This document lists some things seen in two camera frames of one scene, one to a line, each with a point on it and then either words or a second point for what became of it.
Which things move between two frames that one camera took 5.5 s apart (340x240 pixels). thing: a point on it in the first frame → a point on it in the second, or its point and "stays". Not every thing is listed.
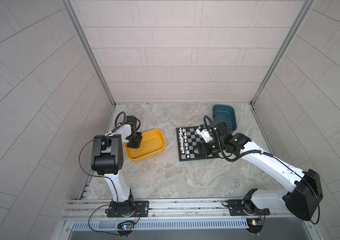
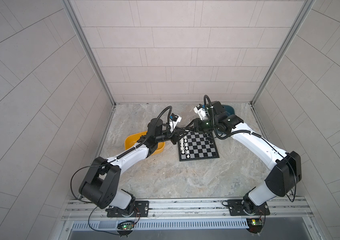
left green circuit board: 126,226 stays
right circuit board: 255,225 stays
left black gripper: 137,144 → 173,136
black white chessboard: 187,137 stays
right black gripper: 205,152 → 197,125
